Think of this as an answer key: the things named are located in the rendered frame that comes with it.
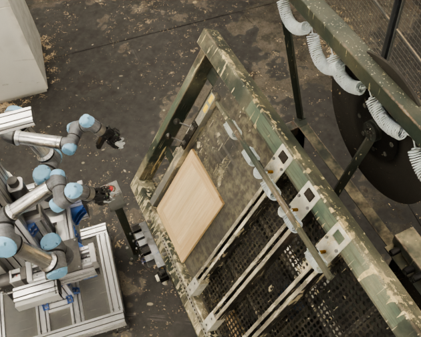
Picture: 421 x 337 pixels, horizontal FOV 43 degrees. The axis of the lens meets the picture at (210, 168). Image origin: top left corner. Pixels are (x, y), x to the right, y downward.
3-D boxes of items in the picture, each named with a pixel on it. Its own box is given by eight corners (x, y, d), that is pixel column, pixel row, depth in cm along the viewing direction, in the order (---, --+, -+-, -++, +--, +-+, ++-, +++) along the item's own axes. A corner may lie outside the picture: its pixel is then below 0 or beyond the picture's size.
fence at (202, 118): (154, 200, 363) (149, 200, 361) (216, 91, 308) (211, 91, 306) (157, 206, 360) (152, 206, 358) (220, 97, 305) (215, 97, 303)
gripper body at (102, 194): (113, 200, 275) (99, 198, 264) (99, 204, 278) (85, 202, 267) (111, 186, 277) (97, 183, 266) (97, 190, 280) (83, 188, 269)
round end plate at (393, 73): (318, 128, 316) (333, 19, 251) (327, 124, 317) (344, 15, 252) (401, 235, 272) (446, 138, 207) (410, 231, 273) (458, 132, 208)
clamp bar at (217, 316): (210, 317, 313) (176, 325, 299) (324, 180, 245) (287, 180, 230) (217, 333, 308) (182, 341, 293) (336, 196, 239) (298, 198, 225)
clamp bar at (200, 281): (194, 283, 326) (160, 289, 312) (298, 144, 257) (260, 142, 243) (200, 297, 321) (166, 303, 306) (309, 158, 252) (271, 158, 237)
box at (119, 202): (105, 200, 382) (99, 186, 367) (121, 193, 384) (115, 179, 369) (111, 212, 375) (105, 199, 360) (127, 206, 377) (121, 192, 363)
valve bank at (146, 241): (129, 237, 384) (123, 220, 364) (148, 229, 386) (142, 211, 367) (155, 296, 356) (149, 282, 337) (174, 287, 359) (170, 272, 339)
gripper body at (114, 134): (122, 140, 320) (109, 131, 311) (111, 147, 323) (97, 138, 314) (120, 130, 325) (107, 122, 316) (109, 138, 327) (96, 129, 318)
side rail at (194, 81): (149, 173, 380) (135, 173, 374) (218, 45, 317) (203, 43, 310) (152, 179, 377) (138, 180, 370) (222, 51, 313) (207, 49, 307)
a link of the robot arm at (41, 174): (35, 190, 343) (28, 178, 332) (42, 173, 351) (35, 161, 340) (53, 192, 341) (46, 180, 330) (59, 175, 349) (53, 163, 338)
